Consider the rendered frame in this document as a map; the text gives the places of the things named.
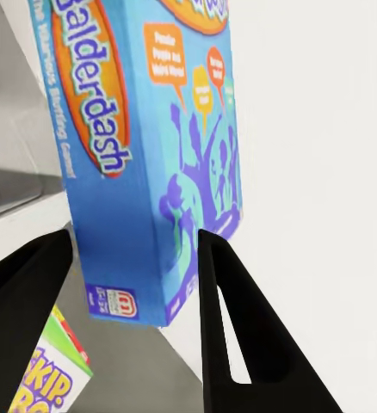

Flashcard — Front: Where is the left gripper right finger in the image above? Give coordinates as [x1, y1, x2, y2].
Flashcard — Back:
[197, 228, 343, 413]

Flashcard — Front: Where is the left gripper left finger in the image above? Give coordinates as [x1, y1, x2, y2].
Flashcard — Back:
[0, 229, 73, 413]

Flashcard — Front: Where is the board game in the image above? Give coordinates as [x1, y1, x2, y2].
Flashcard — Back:
[8, 305, 93, 413]
[28, 0, 244, 328]

